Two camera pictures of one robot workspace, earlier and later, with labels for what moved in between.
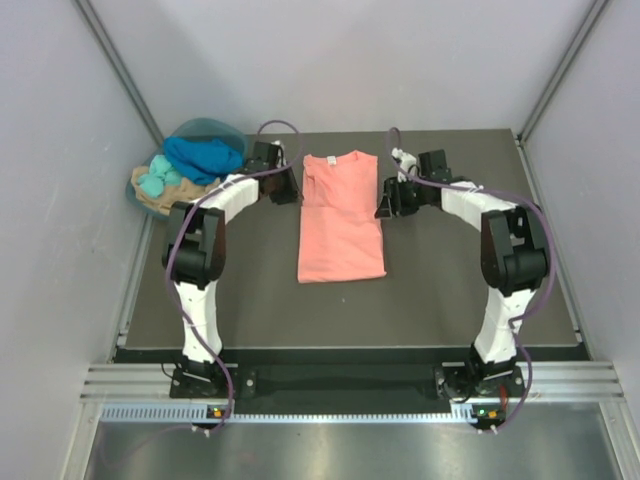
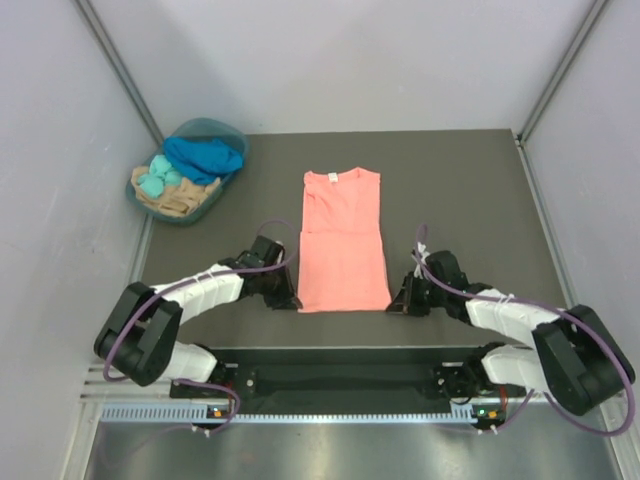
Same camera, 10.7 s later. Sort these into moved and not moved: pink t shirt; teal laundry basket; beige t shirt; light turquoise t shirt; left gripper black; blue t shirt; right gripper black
Moved: left gripper black; right gripper black; pink t shirt
Not moved: teal laundry basket; beige t shirt; light turquoise t shirt; blue t shirt
